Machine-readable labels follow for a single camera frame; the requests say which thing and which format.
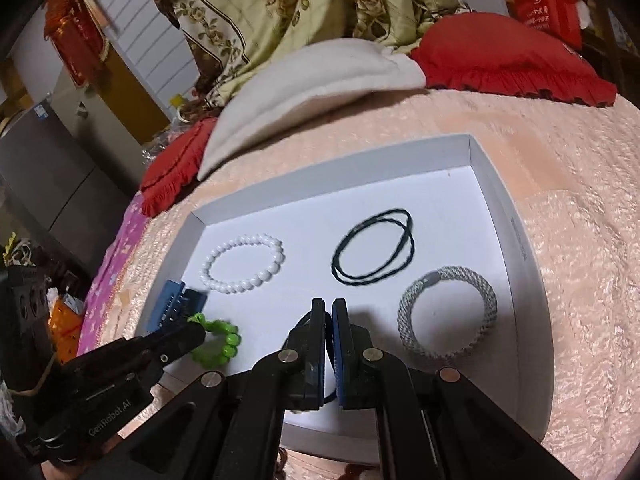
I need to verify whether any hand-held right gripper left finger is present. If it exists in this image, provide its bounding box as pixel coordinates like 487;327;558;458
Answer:
92;299;327;480

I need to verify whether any red fringed pillow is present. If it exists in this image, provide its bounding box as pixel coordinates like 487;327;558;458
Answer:
139;117;221;218

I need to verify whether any orange packet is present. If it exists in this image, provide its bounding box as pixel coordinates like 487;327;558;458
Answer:
50;295;83;361

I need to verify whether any silver woven bracelet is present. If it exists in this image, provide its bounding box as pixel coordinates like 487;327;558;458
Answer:
397;266;498;361

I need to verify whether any black cord necklace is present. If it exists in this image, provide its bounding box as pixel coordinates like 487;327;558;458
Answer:
331;207;417;288

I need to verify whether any purple floral sheet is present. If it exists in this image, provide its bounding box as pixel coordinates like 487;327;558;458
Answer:
80;205;151;356

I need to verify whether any green bead bracelet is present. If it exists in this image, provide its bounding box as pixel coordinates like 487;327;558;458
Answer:
192;312;242;367

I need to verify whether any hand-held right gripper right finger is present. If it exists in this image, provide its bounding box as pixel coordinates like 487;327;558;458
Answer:
333;299;576;480

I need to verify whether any red ruffled pillow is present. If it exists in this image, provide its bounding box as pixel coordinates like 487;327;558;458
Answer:
410;12;618;108

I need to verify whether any white bead bracelet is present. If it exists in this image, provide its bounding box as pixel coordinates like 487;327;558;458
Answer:
199;232;286;295

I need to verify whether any red hanging decoration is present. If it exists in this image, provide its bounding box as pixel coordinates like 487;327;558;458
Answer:
44;0;110;88

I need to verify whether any dark blue cord bracelet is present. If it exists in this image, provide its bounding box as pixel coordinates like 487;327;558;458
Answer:
282;310;341;406

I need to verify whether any white cardboard box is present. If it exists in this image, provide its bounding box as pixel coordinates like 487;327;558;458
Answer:
136;134;556;466

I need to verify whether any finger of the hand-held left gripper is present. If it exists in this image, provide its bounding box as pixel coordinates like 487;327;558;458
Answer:
147;280;208;333
75;320;207;386

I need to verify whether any red shopping bag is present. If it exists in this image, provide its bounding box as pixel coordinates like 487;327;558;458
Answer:
511;0;583;51

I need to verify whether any white fleece blanket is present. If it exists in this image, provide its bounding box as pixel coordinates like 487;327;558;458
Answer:
196;38;427;182

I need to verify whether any grey cabinet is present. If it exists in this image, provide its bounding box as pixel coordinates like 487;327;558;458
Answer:
0;100;146;236

